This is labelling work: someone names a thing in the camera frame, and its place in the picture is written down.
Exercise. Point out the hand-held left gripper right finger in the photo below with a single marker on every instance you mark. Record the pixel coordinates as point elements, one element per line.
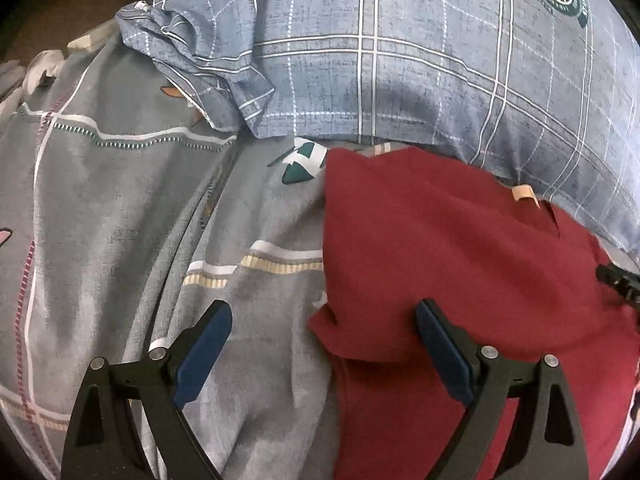
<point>445,355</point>

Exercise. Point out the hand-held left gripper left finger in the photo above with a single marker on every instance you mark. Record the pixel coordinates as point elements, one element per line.
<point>202,355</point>

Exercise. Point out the beige wooden board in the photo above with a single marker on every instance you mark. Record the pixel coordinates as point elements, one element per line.
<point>90,40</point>

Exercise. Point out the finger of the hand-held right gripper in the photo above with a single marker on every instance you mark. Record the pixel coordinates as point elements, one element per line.
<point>622,282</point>

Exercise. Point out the grey printed bed sheet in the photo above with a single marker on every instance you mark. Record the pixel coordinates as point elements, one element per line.
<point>100,210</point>

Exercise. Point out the dark red small shirt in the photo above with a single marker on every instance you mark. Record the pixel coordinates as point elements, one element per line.
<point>425,240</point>

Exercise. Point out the blue plaid pillow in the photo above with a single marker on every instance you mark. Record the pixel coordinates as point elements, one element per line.
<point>400,60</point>

